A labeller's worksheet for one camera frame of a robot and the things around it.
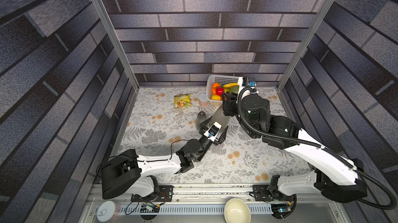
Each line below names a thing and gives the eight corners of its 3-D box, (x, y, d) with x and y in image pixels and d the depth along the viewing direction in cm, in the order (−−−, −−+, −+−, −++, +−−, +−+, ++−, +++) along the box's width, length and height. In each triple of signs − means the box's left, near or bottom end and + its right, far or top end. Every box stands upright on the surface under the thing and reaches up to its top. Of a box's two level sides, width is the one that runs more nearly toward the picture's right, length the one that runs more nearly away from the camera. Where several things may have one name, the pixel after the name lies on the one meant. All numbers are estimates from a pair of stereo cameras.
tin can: (197, 104, 111) (196, 95, 104) (200, 99, 114) (200, 90, 107) (206, 107, 109) (206, 99, 102) (209, 103, 112) (209, 94, 105)
